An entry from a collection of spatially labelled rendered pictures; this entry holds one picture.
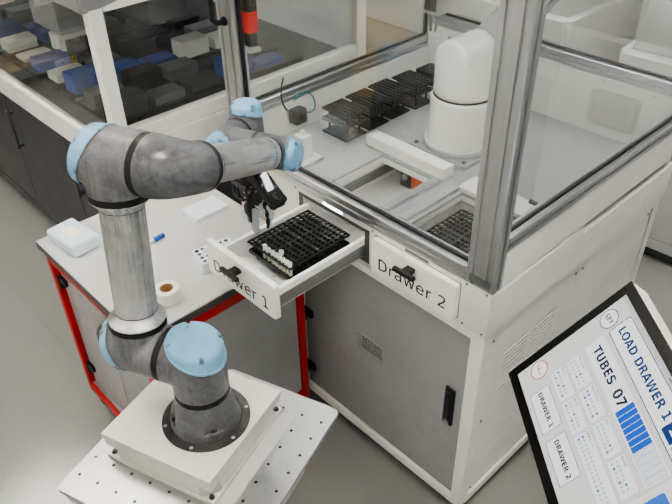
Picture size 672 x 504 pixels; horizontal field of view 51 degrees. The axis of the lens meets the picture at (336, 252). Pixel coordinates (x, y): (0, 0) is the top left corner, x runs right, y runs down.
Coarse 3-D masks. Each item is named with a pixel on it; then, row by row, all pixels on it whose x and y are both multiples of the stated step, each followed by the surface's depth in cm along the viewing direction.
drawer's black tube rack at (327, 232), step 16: (288, 224) 199; (304, 224) 199; (320, 224) 200; (256, 240) 193; (272, 240) 193; (288, 240) 194; (304, 240) 193; (320, 240) 193; (336, 240) 197; (256, 256) 193; (288, 256) 187; (304, 256) 187; (320, 256) 192
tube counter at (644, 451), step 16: (624, 384) 120; (608, 400) 121; (624, 400) 118; (624, 416) 116; (640, 416) 114; (624, 432) 115; (640, 432) 112; (640, 448) 111; (656, 448) 109; (640, 464) 110; (656, 464) 107; (656, 480) 106
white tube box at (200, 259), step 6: (222, 240) 211; (228, 240) 211; (204, 246) 209; (192, 252) 206; (198, 252) 206; (192, 258) 208; (198, 258) 204; (204, 258) 204; (198, 264) 205; (204, 264) 202; (204, 270) 203; (210, 270) 204
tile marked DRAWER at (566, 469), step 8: (552, 440) 126; (560, 440) 124; (568, 440) 123; (552, 448) 125; (560, 448) 124; (568, 448) 122; (552, 456) 124; (560, 456) 123; (568, 456) 121; (552, 464) 123; (560, 464) 122; (568, 464) 120; (576, 464) 119; (560, 472) 121; (568, 472) 120; (576, 472) 118; (560, 480) 120; (568, 480) 119; (560, 488) 119
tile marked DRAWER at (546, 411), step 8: (536, 392) 135; (544, 392) 133; (536, 400) 134; (544, 400) 132; (552, 400) 131; (536, 408) 133; (544, 408) 131; (552, 408) 130; (536, 416) 132; (544, 416) 130; (552, 416) 129; (560, 416) 127; (544, 424) 129; (552, 424) 128; (560, 424) 126; (544, 432) 128
